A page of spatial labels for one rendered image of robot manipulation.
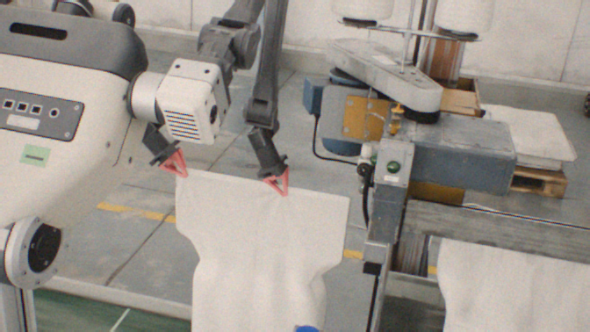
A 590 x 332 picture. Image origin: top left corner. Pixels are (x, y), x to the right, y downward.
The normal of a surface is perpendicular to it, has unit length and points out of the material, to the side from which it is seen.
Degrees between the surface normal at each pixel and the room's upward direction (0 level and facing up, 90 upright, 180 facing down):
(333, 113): 90
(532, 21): 90
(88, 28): 50
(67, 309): 0
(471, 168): 90
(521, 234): 90
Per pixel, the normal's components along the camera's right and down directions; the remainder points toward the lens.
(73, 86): -0.15, -0.29
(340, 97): -0.22, 0.39
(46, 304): 0.08, -0.91
